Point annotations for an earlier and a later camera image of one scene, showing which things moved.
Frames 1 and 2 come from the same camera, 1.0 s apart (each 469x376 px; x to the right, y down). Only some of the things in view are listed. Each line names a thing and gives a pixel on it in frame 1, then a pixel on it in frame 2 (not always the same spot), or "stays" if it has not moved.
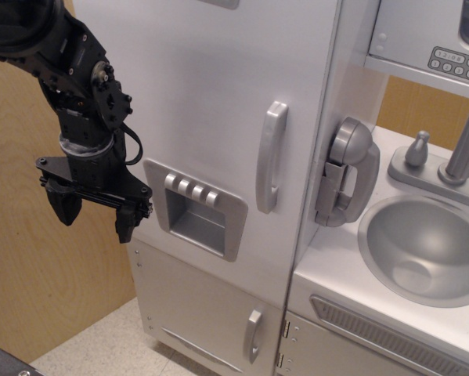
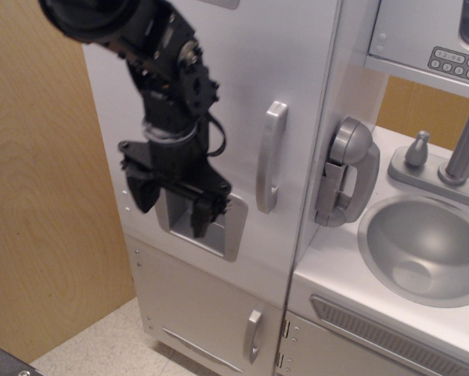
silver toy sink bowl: (424, 251) stays
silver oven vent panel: (393, 339) stays
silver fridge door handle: (271, 156) stays
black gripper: (98, 172) to (179, 163)
